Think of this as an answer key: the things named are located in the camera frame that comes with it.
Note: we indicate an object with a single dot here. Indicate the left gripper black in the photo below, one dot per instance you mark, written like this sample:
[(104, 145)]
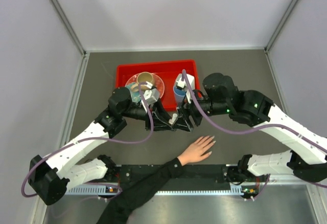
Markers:
[(160, 117)]

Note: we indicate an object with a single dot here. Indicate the floral ceramic plate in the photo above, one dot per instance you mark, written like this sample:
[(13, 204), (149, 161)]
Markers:
[(159, 84)]

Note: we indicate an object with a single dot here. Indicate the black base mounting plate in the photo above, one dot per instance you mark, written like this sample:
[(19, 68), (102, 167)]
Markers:
[(217, 173)]

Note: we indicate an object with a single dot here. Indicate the red plastic tray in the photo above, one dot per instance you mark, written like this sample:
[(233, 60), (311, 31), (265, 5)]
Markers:
[(166, 70)]

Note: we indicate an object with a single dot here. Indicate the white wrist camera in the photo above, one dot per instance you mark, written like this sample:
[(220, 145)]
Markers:
[(186, 84), (150, 93)]

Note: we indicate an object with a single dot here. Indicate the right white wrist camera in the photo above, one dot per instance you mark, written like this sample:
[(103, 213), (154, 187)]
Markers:
[(186, 84)]

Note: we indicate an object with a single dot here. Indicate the beige ceramic mug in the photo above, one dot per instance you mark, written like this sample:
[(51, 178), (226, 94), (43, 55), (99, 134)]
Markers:
[(144, 77)]

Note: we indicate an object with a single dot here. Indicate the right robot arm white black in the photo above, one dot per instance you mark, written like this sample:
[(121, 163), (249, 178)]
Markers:
[(243, 112)]

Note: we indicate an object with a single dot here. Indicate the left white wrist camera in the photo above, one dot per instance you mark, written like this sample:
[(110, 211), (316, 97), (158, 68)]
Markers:
[(150, 93)]

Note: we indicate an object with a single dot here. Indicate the black sleeved forearm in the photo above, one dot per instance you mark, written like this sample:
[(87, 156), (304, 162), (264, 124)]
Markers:
[(119, 209)]

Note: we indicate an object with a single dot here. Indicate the nail polish bottle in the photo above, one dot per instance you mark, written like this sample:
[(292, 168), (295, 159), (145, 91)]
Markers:
[(173, 119)]

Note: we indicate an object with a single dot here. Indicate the blue plastic cup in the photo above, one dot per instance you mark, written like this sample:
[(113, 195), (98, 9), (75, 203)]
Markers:
[(178, 94)]

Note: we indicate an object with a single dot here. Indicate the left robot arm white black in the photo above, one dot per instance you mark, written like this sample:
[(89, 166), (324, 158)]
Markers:
[(53, 175)]

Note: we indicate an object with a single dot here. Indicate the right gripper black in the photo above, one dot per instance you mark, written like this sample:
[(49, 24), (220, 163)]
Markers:
[(183, 122)]

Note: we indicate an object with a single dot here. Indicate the person's hand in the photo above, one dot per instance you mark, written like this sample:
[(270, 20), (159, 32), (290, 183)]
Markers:
[(197, 151)]

